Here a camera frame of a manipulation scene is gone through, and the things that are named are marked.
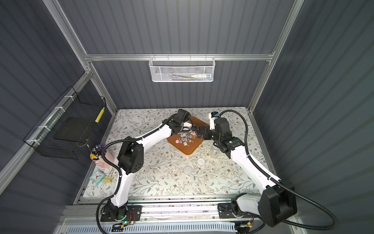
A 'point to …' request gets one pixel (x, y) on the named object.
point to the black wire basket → (68, 125)
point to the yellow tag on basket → (98, 117)
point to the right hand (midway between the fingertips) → (205, 127)
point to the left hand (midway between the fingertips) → (180, 118)
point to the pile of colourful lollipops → (186, 137)
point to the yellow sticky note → (107, 179)
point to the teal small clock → (97, 177)
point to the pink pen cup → (96, 156)
